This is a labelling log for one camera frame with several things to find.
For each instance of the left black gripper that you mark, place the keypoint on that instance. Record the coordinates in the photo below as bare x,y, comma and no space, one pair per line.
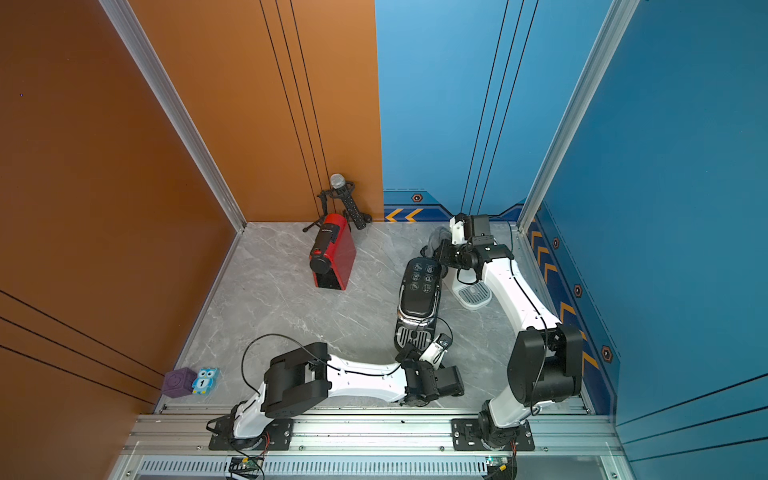
415,362

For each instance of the right green circuit board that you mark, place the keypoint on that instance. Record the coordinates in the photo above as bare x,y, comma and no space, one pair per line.
508,470

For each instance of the black coffee machine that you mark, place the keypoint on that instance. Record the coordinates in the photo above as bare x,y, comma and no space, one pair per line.
418,304

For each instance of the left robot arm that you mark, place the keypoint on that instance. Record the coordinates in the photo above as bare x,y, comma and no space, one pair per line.
301,379

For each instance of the red coffee machine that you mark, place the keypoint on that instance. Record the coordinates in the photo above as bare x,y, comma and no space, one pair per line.
333,253

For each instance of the purple toy cube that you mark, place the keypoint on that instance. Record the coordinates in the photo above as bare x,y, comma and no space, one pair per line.
179,383

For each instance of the aluminium front rail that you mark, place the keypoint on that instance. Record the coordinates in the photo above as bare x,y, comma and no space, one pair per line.
381,432

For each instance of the white coffee machine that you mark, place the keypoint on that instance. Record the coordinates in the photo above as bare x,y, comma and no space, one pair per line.
471,293

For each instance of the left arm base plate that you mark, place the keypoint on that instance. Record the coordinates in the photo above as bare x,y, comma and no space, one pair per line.
272,437

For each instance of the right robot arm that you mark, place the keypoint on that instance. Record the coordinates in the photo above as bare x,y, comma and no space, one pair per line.
545,365

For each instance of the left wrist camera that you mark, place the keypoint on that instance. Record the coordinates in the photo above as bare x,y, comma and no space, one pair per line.
436,351

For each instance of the blue owl toy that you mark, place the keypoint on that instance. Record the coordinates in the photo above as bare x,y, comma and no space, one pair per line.
205,381

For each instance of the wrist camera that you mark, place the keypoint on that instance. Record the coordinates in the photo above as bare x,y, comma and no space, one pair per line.
471,229
436,351

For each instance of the left green circuit board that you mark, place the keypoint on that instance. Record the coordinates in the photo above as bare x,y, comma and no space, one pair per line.
245,468

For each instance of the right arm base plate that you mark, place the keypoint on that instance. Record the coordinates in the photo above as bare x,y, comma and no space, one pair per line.
475,434

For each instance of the microphone on black tripod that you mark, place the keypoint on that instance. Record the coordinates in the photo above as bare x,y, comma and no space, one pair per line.
341,189

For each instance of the green circuit board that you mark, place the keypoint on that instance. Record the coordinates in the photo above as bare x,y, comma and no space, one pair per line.
245,468
508,470

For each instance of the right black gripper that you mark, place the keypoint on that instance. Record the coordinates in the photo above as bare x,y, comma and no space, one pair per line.
443,251

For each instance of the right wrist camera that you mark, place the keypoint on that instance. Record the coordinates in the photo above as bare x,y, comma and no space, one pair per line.
471,229

